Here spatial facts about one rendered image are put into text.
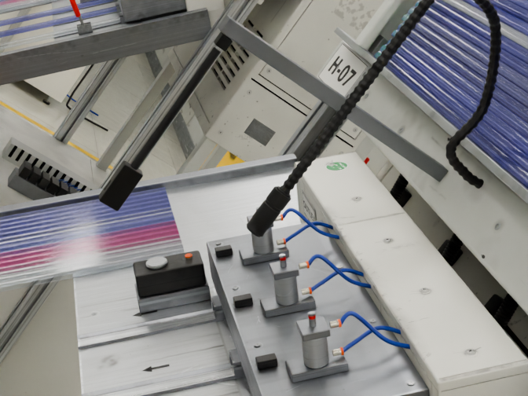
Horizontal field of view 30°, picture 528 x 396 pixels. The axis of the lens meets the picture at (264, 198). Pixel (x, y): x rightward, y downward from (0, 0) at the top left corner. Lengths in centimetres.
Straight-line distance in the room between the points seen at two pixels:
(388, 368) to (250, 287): 20
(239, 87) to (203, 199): 86
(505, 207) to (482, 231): 3
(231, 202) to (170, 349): 35
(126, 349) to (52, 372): 140
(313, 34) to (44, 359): 99
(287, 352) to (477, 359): 17
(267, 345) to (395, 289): 13
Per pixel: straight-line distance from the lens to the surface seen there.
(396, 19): 130
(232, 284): 101
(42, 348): 240
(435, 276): 95
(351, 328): 92
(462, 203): 98
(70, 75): 552
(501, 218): 92
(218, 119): 219
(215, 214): 130
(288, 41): 218
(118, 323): 109
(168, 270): 108
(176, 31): 212
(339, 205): 110
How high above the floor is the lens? 143
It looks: 12 degrees down
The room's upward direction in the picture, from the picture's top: 37 degrees clockwise
